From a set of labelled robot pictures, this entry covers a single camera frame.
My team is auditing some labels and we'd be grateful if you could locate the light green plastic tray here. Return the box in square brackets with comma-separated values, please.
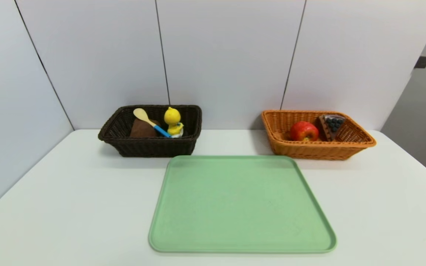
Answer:
[148, 155, 337, 254]

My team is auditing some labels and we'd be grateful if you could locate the wooden spoon blue handle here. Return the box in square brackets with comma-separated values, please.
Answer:
[133, 108, 172, 138]

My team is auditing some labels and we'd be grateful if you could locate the yellow duck toy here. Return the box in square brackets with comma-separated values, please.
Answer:
[164, 107, 185, 138]

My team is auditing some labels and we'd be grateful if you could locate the brown cloth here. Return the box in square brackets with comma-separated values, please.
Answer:
[129, 119, 162, 138]

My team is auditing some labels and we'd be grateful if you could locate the dark brown wicker basket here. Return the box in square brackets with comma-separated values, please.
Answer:
[98, 105, 202, 158]

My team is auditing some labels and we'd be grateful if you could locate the chocolate blueberry cake slice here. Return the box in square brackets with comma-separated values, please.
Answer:
[317, 114, 346, 141]

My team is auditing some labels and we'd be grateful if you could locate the orange wicker basket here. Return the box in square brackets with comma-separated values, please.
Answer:
[260, 110, 377, 160]

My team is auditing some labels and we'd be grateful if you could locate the red apple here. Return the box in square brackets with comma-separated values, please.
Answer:
[290, 121, 320, 142]

